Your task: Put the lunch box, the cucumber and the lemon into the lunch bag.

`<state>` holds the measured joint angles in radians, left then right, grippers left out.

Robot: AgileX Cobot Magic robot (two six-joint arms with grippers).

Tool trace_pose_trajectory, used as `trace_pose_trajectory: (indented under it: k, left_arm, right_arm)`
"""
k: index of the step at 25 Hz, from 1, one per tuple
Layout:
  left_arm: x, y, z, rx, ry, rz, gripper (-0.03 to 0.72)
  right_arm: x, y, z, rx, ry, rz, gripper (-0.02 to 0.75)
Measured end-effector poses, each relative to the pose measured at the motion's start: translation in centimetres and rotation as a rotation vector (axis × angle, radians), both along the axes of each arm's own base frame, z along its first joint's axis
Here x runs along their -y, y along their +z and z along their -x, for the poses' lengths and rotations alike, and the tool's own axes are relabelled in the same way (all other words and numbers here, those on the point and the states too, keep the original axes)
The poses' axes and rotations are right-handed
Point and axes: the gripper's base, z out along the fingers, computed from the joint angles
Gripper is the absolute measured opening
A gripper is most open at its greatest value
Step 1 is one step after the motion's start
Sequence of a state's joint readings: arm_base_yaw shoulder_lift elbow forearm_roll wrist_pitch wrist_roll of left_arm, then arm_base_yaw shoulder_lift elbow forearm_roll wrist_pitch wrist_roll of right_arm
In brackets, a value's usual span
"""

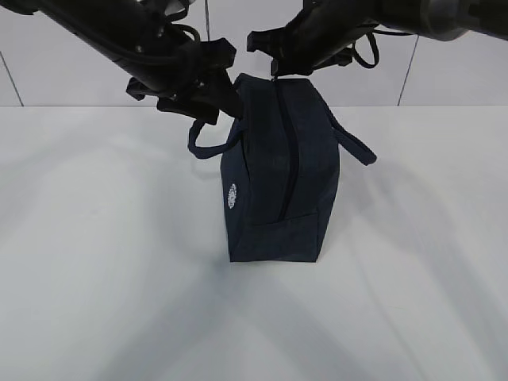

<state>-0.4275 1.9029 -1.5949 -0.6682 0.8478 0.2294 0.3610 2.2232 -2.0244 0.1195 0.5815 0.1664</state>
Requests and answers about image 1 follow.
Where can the dark blue lunch bag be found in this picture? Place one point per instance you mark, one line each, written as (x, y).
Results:
(280, 170)

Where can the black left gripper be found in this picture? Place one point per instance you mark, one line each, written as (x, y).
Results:
(194, 83)

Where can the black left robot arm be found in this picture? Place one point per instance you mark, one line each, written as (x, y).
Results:
(166, 59)

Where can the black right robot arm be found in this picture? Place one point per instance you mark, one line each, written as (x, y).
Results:
(324, 33)

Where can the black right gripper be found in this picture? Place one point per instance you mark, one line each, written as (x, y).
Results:
(292, 56)

